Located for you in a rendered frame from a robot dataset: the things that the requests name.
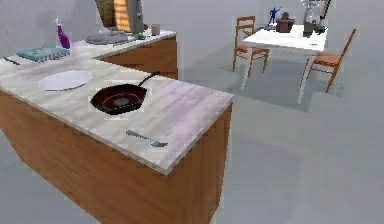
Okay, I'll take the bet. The purple spray bottle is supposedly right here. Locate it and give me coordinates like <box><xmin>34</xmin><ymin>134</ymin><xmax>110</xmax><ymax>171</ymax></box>
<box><xmin>54</xmin><ymin>18</ymin><xmax>72</xmax><ymax>50</ymax></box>

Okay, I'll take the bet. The white dining table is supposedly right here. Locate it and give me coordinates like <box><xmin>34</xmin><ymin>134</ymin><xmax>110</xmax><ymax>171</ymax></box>
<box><xmin>240</xmin><ymin>23</ymin><xmax>329</xmax><ymax>105</ymax></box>

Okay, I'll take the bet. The dark maroon pot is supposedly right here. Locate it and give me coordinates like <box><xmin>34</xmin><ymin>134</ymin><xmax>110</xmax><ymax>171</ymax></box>
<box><xmin>275</xmin><ymin>11</ymin><xmax>296</xmax><ymax>34</ymax></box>

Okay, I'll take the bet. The wooden kitchen counter marble top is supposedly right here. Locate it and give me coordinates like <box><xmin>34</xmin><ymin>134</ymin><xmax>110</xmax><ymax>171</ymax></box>
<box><xmin>0</xmin><ymin>29</ymin><xmax>234</xmax><ymax>224</ymax></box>

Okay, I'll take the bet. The glass vase with plant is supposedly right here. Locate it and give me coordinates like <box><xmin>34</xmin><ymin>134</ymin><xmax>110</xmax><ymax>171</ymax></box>
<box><xmin>298</xmin><ymin>0</ymin><xmax>333</xmax><ymax>38</ymax></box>

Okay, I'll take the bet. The blue figurine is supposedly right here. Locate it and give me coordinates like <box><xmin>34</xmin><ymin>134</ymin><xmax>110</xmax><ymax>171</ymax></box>
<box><xmin>268</xmin><ymin>6</ymin><xmax>282</xmax><ymax>26</ymax></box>

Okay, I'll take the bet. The white plate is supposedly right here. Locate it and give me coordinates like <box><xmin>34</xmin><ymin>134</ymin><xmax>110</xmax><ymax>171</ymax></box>
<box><xmin>36</xmin><ymin>70</ymin><xmax>94</xmax><ymax>92</ymax></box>

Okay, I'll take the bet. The black frying pan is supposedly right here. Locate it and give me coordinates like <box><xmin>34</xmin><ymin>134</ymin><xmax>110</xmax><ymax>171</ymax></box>
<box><xmin>89</xmin><ymin>71</ymin><xmax>161</xmax><ymax>116</ymax></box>

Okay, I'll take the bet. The wooden window blind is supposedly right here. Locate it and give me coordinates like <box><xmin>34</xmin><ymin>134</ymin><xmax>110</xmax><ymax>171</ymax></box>
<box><xmin>94</xmin><ymin>0</ymin><xmax>132</xmax><ymax>33</ymax></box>

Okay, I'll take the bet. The grey sink basin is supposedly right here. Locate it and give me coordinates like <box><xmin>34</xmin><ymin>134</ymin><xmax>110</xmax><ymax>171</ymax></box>
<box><xmin>85</xmin><ymin>29</ymin><xmax>130</xmax><ymax>46</ymax></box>

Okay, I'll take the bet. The black knife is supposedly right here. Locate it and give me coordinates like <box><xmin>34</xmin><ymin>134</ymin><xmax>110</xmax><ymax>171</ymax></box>
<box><xmin>3</xmin><ymin>56</ymin><xmax>21</xmax><ymax>66</ymax></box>

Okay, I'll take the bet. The wooden chair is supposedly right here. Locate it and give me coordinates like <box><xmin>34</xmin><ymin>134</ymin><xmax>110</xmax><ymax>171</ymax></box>
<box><xmin>299</xmin><ymin>25</ymin><xmax>360</xmax><ymax>94</ymax></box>
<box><xmin>232</xmin><ymin>15</ymin><xmax>270</xmax><ymax>79</ymax></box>

